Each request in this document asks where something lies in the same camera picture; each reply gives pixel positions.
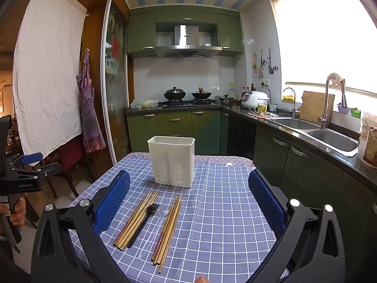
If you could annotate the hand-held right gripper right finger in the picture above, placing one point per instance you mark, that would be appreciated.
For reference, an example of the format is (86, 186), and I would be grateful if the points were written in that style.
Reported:
(265, 203)

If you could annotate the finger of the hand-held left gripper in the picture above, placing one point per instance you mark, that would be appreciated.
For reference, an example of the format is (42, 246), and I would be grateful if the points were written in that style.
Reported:
(31, 158)
(48, 171)

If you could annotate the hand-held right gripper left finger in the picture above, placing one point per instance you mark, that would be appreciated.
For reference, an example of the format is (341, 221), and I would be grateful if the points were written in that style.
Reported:
(113, 203)

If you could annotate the wooden chopstick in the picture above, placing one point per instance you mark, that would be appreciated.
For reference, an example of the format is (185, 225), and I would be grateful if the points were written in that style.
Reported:
(131, 217)
(164, 228)
(154, 198)
(168, 230)
(135, 218)

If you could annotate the black plastic fork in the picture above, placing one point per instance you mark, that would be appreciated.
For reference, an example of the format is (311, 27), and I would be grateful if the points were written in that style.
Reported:
(138, 231)

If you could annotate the clear plastic spoon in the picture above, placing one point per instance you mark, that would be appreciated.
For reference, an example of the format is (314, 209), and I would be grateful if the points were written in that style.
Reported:
(153, 233)

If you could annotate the white plastic utensil holder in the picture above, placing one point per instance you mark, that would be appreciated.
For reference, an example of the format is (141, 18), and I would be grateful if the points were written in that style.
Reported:
(170, 153)

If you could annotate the person's left hand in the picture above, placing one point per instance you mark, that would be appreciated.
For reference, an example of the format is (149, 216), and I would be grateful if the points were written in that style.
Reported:
(18, 213)

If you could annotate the red wooden chair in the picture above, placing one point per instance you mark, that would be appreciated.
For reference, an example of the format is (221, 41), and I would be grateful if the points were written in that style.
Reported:
(70, 156)

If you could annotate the blue checked tablecloth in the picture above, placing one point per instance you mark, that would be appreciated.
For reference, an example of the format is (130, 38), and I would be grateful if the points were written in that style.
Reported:
(221, 212)

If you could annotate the purple patterned cloth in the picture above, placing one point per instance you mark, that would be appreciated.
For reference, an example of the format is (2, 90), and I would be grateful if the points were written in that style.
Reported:
(223, 160)

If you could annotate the black built-in appliance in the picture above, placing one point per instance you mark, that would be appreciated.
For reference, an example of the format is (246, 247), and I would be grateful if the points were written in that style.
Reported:
(241, 135)

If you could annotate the purple checked apron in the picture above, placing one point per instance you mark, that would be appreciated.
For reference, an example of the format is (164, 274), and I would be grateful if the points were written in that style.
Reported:
(88, 109)

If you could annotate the white sheet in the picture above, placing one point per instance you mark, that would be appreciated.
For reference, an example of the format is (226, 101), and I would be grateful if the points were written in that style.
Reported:
(47, 79)

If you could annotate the pink dish cloth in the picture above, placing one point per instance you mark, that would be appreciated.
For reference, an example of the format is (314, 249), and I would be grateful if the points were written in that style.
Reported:
(262, 116)

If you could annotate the steel double sink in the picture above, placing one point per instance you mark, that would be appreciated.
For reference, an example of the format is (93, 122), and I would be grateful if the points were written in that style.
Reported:
(330, 138)

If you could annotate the yellow mug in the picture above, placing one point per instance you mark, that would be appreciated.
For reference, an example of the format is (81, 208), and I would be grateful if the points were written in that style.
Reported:
(261, 109)

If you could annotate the white cup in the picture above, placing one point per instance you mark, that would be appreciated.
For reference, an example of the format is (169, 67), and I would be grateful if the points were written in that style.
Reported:
(273, 107)

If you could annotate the small curved faucet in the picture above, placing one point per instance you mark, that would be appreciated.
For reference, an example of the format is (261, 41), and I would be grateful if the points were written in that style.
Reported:
(293, 106)

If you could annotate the white plastic bag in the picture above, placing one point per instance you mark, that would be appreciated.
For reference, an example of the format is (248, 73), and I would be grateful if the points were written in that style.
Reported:
(144, 103)

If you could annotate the white rice cooker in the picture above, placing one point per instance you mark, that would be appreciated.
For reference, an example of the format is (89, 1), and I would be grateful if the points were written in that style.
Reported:
(254, 98)

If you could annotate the wooden cutting board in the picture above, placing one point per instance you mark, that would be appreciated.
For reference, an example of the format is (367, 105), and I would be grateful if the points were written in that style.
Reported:
(312, 106)

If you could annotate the yellow sink caddy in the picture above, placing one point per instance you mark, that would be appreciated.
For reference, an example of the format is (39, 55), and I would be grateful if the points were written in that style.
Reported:
(288, 97)

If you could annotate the small steel pot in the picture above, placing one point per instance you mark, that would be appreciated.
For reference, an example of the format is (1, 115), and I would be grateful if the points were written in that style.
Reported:
(226, 100)

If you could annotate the sliding glass door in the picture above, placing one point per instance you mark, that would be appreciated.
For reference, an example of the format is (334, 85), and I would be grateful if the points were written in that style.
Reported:
(116, 79)

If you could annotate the dark sauce bottle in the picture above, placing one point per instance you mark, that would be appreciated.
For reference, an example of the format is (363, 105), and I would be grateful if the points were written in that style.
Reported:
(252, 88)

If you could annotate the cooking oil bottle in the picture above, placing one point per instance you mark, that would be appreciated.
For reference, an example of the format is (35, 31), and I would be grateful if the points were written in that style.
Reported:
(231, 91)

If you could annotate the tall steel faucet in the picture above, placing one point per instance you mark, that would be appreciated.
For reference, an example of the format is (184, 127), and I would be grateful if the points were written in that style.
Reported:
(326, 103)

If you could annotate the clear food bag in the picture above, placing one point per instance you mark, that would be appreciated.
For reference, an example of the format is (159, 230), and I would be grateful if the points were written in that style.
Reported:
(368, 141)

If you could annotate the black wok with steel lid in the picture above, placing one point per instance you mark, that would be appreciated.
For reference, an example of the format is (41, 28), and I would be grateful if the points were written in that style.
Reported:
(174, 94)

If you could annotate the black gas stove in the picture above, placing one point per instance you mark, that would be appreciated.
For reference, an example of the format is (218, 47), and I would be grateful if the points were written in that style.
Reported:
(188, 103)

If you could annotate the black wok with wooden knob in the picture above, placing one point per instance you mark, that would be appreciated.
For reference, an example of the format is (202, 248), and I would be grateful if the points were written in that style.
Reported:
(201, 95)

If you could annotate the green plastic basket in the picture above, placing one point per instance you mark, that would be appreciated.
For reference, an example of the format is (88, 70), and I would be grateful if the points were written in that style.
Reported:
(355, 113)

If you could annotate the white hanging spatula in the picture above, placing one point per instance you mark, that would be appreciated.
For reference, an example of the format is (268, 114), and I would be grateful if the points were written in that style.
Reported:
(260, 70)

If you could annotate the black hanging spatula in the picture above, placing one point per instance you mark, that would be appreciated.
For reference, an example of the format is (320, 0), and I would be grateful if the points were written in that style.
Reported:
(270, 69)

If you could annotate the pink hanging packet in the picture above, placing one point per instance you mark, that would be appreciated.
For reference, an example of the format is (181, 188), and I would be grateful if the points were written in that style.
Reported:
(254, 64)

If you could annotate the pink rubber glove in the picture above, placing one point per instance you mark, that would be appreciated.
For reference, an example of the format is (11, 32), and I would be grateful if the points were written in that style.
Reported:
(335, 78)

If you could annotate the bright window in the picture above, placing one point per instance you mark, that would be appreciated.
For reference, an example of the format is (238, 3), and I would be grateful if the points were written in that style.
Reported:
(318, 35)

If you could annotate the steel range hood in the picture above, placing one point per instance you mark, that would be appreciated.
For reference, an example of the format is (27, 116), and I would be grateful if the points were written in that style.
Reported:
(184, 39)

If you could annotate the white wall socket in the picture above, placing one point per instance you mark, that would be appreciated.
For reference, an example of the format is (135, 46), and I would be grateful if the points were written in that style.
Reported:
(265, 83)

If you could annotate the green wall cabinet unit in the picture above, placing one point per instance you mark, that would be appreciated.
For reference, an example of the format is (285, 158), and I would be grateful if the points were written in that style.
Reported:
(141, 32)

